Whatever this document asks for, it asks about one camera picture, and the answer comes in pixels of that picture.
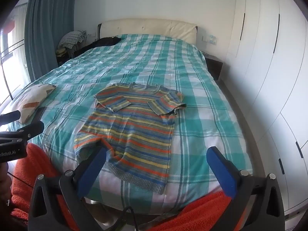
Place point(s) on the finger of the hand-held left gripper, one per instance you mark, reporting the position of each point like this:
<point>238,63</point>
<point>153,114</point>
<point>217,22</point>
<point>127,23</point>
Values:
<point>32,128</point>
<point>9,117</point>

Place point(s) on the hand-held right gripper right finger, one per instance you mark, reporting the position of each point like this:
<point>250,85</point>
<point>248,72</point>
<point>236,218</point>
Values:
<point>221,170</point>

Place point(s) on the dark nightstand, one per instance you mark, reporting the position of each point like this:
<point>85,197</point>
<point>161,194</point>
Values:
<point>214,66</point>

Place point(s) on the white wardrobe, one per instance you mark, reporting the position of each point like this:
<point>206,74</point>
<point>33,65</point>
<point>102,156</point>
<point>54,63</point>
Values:
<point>264,65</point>

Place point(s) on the cream padded headboard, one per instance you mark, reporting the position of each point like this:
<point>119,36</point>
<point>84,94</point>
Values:
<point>149,26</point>

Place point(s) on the teal curtain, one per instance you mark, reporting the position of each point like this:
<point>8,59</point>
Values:
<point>48,28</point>

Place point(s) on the dark clothes pile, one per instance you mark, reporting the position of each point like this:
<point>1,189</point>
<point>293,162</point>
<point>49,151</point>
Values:
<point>103,42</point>

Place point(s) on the window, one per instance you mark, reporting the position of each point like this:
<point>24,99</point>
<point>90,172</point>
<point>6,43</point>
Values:
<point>12,53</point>

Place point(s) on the teal plaid bed blanket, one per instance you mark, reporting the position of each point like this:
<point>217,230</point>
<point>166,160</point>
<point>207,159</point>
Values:
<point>204,101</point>

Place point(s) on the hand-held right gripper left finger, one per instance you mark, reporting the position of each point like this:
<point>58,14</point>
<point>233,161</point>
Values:
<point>92,166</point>

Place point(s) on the wall switch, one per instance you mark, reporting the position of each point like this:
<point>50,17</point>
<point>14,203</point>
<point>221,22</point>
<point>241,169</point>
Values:
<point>205,39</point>

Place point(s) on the wall socket panel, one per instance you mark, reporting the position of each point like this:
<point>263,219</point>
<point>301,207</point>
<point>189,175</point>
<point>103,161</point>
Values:
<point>213,40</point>

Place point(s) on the knit clothes pile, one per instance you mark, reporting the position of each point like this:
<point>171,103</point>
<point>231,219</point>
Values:
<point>69,39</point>

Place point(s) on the striped knit sweater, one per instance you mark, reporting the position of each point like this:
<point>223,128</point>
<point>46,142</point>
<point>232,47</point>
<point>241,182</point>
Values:
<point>134,134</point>

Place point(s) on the patterned cream pillow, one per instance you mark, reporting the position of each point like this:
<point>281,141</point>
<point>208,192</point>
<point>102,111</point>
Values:
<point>31,96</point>

